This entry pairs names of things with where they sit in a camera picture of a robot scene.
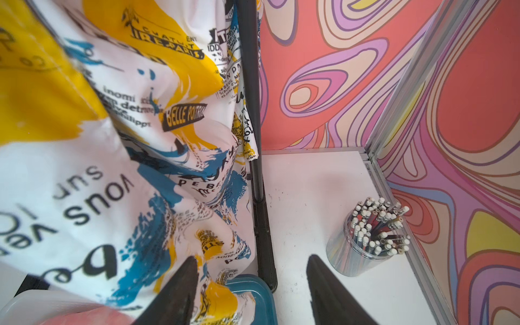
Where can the white printed graphic shorts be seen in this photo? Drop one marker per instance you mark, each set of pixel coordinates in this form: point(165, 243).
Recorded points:
point(124, 146)

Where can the pink tie-dye shorts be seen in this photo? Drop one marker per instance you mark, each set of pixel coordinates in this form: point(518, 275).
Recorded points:
point(98, 316)

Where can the white perforated plastic basket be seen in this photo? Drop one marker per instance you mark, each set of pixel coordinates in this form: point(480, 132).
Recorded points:
point(37, 306)

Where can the teal plastic tray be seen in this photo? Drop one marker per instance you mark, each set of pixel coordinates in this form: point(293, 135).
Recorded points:
point(265, 308)

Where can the black clothes rack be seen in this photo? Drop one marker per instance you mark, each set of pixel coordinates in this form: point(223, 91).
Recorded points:
point(247, 16)

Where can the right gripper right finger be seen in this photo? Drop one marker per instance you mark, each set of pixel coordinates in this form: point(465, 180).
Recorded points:
point(331, 302)

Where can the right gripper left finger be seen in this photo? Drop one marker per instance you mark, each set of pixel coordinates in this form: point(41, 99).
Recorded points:
point(175, 303)

